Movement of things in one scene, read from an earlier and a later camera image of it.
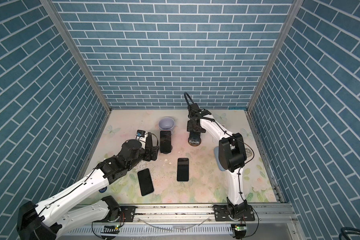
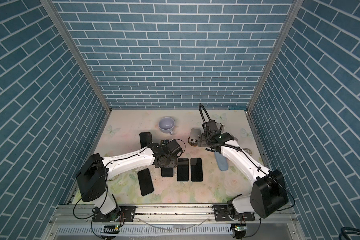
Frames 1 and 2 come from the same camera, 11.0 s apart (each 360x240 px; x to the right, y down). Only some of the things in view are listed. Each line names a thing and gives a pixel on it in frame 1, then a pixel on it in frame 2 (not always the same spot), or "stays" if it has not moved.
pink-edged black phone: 165,141 -> 167,172
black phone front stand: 145,182 stays
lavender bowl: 166,123 stays
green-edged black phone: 183,170 stays
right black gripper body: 191,127 -> 205,140
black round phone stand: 194,139 stays
